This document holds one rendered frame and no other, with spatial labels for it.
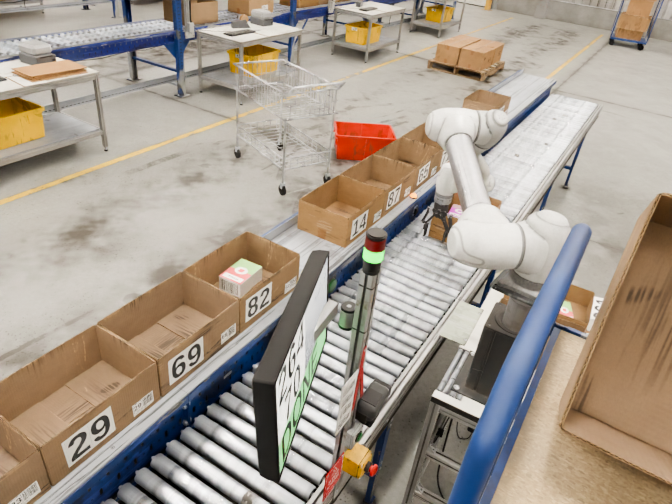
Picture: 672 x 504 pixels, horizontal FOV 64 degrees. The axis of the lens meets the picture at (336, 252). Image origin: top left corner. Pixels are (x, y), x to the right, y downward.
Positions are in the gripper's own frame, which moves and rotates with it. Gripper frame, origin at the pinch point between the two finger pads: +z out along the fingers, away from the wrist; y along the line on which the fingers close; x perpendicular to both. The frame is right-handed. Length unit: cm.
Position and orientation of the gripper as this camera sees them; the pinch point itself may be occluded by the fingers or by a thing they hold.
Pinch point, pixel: (434, 235)
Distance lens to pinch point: 294.3
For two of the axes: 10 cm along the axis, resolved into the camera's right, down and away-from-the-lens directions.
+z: -1.0, 8.3, 5.5
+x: 5.3, -4.2, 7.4
